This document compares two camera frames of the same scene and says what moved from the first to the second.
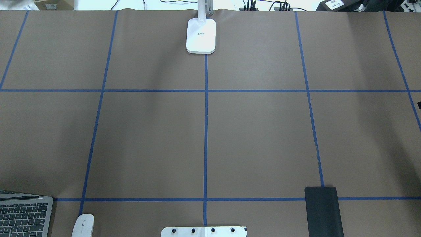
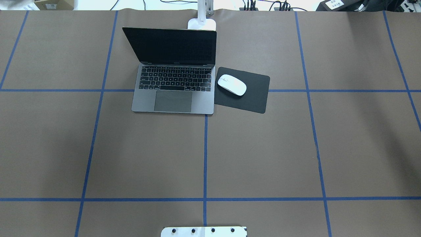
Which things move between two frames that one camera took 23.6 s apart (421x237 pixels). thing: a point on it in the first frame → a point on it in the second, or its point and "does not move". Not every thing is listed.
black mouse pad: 324,213 → 255,99
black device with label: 341,5 does not move
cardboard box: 55,5 does not move
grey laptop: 24,215 → 177,73
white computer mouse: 84,225 → 232,84
